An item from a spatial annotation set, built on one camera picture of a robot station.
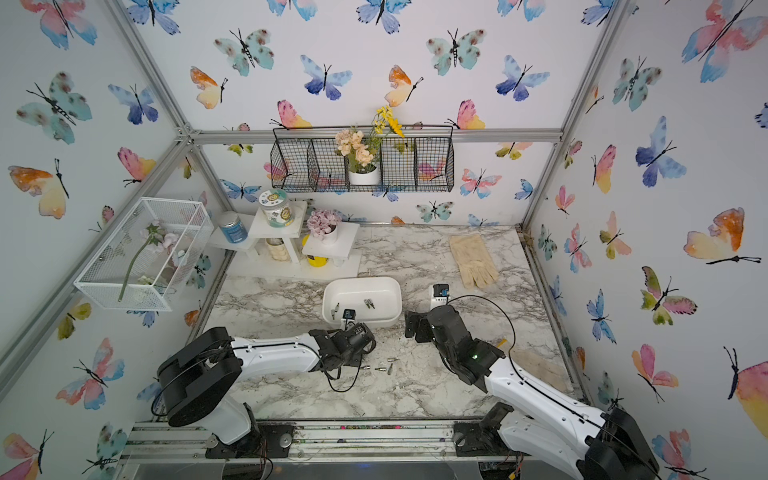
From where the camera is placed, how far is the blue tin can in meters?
0.91

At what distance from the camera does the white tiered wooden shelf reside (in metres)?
0.97

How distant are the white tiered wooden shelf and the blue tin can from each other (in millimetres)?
10
